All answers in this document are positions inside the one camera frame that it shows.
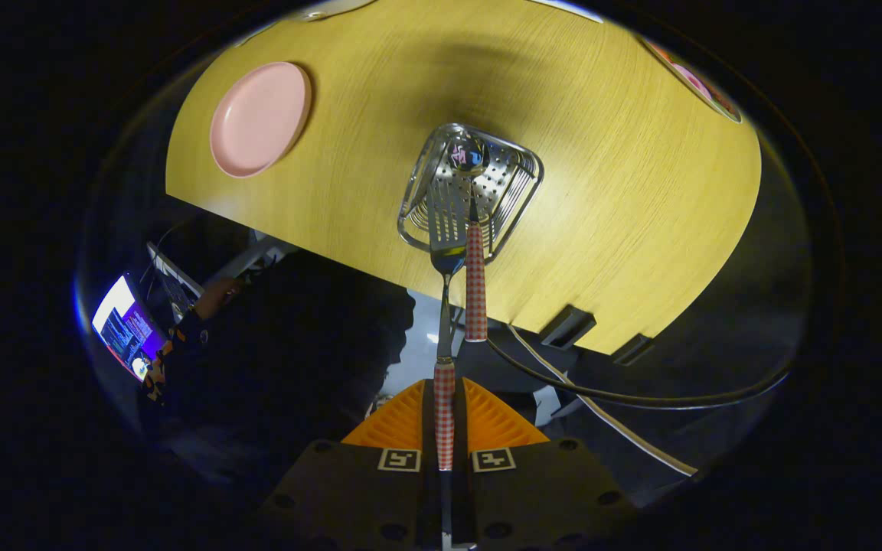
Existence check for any spoon with red checkered handle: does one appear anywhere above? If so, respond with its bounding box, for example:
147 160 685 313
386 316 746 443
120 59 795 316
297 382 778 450
445 135 492 343

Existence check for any pink round plate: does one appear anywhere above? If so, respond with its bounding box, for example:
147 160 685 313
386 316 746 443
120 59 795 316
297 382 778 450
209 61 313 179

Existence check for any open laptop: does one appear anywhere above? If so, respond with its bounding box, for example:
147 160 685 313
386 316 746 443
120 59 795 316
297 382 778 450
91 241 204 381

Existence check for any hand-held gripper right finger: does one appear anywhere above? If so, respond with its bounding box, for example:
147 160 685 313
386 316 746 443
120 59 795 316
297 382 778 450
452 377 637 551

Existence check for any metal wire basket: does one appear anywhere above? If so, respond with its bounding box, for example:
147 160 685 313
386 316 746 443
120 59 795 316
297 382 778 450
397 122 545 266

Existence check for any black cable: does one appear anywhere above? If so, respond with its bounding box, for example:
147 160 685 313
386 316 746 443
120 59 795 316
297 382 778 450
485 337 794 409

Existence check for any plate of food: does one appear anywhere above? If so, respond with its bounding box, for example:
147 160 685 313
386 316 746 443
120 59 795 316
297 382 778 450
638 36 743 125

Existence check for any black table bracket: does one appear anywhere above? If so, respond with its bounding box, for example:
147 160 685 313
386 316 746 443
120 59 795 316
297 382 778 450
613 333 652 366
539 305 597 349

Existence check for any white cable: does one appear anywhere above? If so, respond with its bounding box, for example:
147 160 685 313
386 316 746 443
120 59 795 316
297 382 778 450
506 323 698 478

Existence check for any fork with red checkered handle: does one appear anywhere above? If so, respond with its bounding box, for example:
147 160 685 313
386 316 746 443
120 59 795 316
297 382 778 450
427 178 468 548

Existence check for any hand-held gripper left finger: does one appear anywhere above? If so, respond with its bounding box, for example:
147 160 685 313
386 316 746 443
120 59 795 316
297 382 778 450
257 377 442 551

